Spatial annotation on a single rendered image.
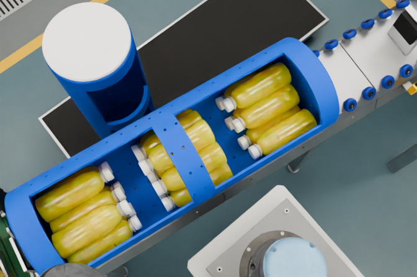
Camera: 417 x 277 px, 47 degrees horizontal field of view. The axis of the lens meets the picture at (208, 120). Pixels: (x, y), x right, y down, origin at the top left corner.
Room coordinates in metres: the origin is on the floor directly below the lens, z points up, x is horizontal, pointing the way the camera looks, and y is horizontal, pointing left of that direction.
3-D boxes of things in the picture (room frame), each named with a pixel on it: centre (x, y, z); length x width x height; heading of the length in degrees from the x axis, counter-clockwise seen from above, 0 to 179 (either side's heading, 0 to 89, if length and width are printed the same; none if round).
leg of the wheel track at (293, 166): (0.57, -0.43, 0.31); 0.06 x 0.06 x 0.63; 31
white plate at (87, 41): (0.72, 0.38, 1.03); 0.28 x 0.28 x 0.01
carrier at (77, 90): (0.72, 0.38, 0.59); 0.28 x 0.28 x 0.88
